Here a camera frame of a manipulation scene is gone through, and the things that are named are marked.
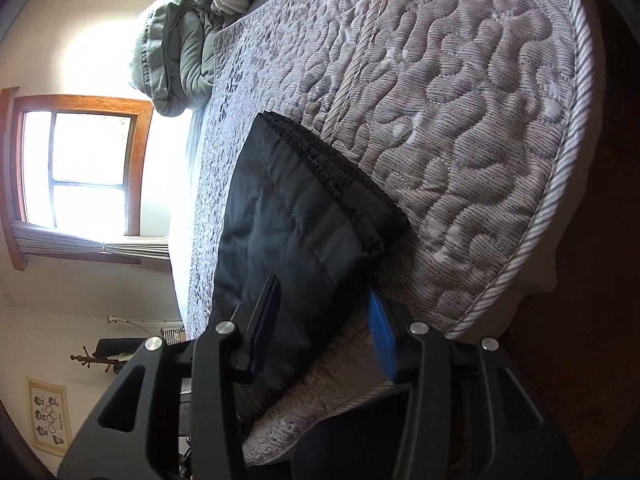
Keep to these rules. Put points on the grey quilted bedspread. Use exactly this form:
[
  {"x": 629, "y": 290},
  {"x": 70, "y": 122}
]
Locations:
[{"x": 450, "y": 110}]

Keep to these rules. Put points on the wooden coat rack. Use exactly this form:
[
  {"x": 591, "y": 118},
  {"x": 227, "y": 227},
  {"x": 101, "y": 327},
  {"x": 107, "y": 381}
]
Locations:
[{"x": 95, "y": 360}]

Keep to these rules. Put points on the wooden framed window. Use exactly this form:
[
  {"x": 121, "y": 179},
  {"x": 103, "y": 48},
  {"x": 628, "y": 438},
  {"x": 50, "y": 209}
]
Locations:
[{"x": 80, "y": 170}]

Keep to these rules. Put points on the white wall rod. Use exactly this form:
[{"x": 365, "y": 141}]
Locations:
[{"x": 145, "y": 322}]

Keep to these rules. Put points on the black garment on rack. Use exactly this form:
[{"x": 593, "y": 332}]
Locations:
[{"x": 117, "y": 347}]

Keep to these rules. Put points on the striped grey curtain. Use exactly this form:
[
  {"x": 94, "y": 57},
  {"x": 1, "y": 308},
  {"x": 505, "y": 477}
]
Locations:
[{"x": 75, "y": 245}]

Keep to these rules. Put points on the white bed sheet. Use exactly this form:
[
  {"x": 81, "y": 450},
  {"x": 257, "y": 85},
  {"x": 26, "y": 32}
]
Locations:
[{"x": 187, "y": 200}]

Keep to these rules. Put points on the striped bag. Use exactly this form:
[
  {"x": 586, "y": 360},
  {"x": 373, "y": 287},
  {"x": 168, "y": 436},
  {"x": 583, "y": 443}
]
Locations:
[{"x": 172, "y": 336}]

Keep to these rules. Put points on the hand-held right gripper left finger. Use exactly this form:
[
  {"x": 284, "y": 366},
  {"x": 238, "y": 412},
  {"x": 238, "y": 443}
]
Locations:
[{"x": 265, "y": 322}]

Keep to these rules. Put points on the framed wall picture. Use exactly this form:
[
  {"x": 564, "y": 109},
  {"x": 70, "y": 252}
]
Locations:
[{"x": 48, "y": 417}]

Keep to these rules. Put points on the black quilted jacket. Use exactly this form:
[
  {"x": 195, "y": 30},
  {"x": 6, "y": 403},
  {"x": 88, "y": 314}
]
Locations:
[{"x": 300, "y": 220}]

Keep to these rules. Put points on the grey-green comforter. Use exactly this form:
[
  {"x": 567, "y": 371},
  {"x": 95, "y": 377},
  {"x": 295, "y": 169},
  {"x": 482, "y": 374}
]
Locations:
[{"x": 180, "y": 50}]

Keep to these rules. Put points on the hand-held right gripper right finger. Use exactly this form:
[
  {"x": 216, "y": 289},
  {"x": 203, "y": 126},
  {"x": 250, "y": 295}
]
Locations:
[{"x": 382, "y": 342}]

